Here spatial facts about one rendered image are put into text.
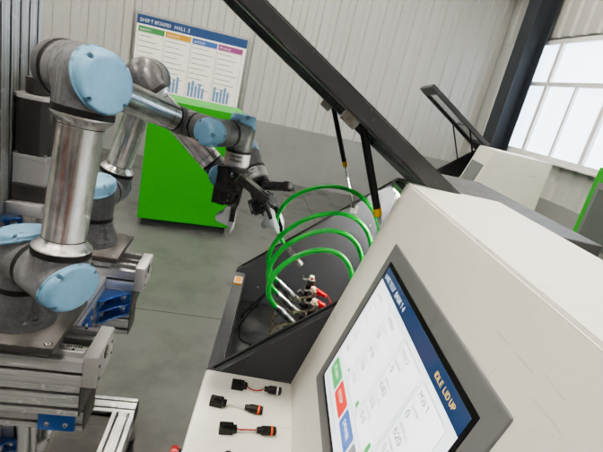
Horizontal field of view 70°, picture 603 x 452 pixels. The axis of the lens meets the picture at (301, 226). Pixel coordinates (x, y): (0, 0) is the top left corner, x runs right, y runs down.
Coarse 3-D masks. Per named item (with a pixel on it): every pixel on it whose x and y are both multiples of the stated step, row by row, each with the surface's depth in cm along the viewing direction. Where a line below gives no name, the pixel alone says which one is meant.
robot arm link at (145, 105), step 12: (36, 48) 82; (36, 72) 88; (132, 96) 102; (144, 96) 105; (156, 96) 109; (132, 108) 104; (144, 108) 106; (156, 108) 109; (168, 108) 112; (180, 108) 117; (144, 120) 112; (156, 120) 112; (168, 120) 114; (180, 120) 117; (180, 132) 120
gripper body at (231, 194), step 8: (224, 168) 126; (232, 168) 125; (224, 176) 127; (232, 176) 128; (216, 184) 129; (224, 184) 128; (232, 184) 129; (216, 192) 128; (224, 192) 127; (232, 192) 128; (240, 192) 129; (216, 200) 128; (224, 200) 128; (232, 200) 128
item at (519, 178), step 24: (432, 96) 460; (456, 120) 452; (456, 144) 489; (480, 144) 432; (456, 168) 496; (480, 168) 379; (504, 168) 369; (528, 168) 367; (504, 192) 375; (528, 192) 373
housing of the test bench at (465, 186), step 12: (456, 180) 156; (468, 180) 164; (468, 192) 135; (480, 192) 141; (492, 192) 147; (504, 204) 127; (516, 204) 132; (528, 216) 117; (540, 216) 122; (552, 228) 108; (564, 228) 112; (576, 240) 101; (588, 240) 103
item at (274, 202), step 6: (258, 180) 151; (264, 180) 152; (270, 192) 151; (252, 198) 151; (270, 198) 149; (276, 198) 153; (252, 204) 152; (258, 204) 150; (270, 204) 148; (276, 204) 151; (252, 210) 152; (258, 210) 149; (264, 210) 152
